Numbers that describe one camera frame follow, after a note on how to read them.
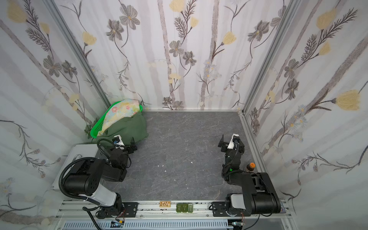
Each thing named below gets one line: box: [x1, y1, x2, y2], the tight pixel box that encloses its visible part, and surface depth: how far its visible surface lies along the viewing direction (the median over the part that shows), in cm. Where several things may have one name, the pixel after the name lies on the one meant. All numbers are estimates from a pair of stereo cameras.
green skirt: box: [92, 111, 149, 147], surface depth 103 cm
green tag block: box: [175, 203, 194, 214], surface depth 75 cm
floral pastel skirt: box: [96, 98, 140, 137], surface depth 110 cm
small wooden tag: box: [159, 201, 172, 208], surface depth 76 cm
